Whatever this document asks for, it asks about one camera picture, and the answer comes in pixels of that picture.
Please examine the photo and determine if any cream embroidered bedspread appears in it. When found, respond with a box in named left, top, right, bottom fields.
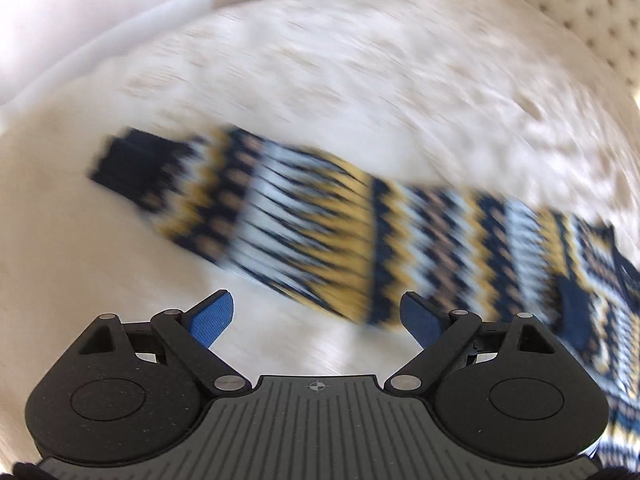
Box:
left=1, top=0, right=639, bottom=467

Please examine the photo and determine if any navy yellow patterned knit sweater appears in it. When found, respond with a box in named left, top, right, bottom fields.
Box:
left=90, top=128, right=639, bottom=468

